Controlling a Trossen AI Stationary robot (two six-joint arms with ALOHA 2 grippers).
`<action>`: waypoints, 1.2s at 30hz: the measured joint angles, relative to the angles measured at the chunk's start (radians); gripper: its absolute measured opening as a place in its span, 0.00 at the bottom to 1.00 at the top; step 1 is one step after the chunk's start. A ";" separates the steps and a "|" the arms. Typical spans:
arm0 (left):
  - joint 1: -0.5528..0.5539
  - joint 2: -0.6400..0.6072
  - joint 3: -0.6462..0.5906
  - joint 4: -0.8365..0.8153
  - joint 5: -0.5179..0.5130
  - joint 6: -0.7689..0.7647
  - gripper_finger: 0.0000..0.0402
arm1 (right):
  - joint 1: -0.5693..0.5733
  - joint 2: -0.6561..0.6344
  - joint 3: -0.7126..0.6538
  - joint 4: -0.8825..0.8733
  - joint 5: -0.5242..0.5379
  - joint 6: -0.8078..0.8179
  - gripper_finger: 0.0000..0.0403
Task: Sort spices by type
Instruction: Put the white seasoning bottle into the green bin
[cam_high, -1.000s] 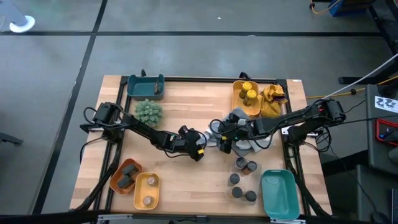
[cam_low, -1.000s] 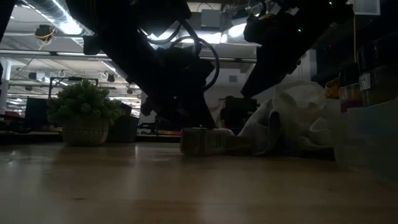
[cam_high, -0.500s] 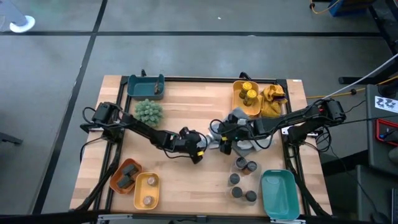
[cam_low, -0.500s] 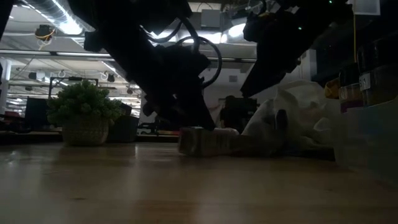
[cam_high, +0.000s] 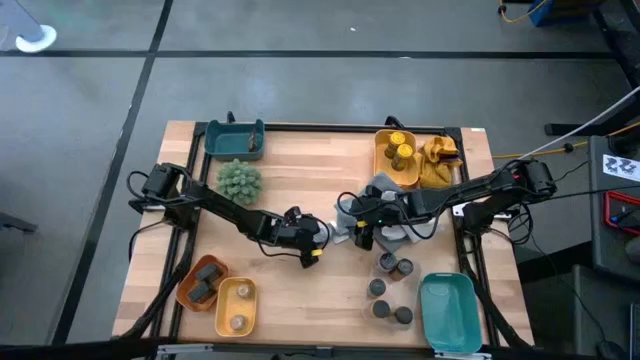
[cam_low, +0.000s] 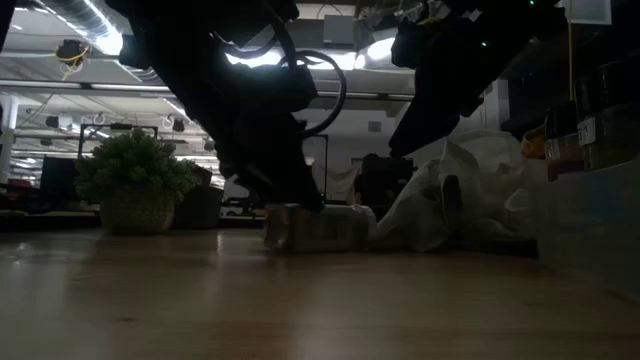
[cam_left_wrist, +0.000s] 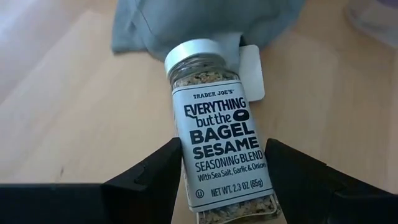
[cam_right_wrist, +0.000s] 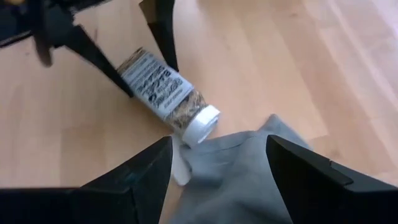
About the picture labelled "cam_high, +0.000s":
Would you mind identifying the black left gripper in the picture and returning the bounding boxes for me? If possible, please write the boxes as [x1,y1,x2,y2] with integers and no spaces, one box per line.
[272,205,331,270]

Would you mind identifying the dark teal plastic bin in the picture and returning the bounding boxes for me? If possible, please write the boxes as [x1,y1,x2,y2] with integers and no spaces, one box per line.
[203,118,266,162]

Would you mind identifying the black table frame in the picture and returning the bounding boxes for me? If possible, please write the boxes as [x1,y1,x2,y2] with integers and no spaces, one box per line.
[119,112,531,351]

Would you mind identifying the white plastic bag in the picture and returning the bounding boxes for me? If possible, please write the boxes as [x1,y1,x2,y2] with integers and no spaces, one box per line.
[384,218,441,245]

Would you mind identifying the green artificial plant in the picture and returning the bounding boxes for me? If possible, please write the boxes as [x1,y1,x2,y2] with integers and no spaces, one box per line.
[217,158,264,206]

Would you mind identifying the mustard yellow cloth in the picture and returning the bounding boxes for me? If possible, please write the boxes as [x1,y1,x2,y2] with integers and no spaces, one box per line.
[417,135,464,190]

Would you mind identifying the yellow cable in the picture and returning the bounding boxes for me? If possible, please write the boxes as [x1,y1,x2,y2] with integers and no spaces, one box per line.
[492,121,640,160]
[497,0,549,25]

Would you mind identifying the black-lid jar blue label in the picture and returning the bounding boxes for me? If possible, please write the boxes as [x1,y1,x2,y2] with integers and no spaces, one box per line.
[377,251,399,273]

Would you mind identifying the orange plastic bin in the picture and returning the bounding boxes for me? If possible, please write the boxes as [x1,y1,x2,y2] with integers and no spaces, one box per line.
[175,253,230,314]

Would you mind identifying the red device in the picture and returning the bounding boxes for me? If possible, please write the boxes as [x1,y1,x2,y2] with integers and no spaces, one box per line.
[602,189,640,236]

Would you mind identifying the black spice tin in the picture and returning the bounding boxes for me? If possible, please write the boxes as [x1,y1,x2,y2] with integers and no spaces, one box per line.
[194,263,224,282]
[186,282,215,304]

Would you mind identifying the grey cabinet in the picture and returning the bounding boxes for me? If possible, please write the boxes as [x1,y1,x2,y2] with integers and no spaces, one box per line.
[587,134,640,274]

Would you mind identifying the blue box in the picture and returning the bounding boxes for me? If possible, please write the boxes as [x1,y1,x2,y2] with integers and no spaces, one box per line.
[527,0,601,27]

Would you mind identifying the teal green plastic bin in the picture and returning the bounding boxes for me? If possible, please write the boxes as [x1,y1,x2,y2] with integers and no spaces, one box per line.
[418,272,484,355]

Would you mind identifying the white cable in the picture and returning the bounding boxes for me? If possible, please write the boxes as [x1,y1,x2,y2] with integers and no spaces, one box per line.
[497,84,640,169]

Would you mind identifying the dark floor cabinet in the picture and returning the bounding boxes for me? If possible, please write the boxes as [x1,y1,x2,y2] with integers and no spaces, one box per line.
[572,264,640,360]

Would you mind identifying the white sticker black marks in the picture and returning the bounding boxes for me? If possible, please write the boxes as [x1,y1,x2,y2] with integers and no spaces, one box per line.
[602,153,640,182]

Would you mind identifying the yellow plastic bin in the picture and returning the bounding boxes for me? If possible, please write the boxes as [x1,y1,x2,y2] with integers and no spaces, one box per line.
[373,128,420,188]
[214,276,259,338]

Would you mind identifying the black stand foot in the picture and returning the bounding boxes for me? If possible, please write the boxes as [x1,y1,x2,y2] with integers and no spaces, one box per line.
[0,212,39,235]

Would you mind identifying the white round stand base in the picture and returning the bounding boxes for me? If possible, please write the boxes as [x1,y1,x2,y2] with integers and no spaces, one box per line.
[14,23,58,54]

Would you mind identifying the clear plastic bin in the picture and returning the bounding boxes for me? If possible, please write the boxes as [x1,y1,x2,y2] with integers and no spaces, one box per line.
[362,252,425,334]

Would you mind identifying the grey cloth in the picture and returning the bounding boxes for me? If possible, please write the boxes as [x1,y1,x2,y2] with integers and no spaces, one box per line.
[333,172,441,254]

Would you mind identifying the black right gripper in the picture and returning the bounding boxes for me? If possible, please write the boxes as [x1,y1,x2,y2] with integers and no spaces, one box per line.
[349,184,419,251]

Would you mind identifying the black desk frame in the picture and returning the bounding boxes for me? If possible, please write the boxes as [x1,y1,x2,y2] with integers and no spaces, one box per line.
[543,0,640,137]

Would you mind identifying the brown spice jar black cap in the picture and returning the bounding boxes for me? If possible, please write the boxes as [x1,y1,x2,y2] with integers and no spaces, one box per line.
[389,258,415,282]

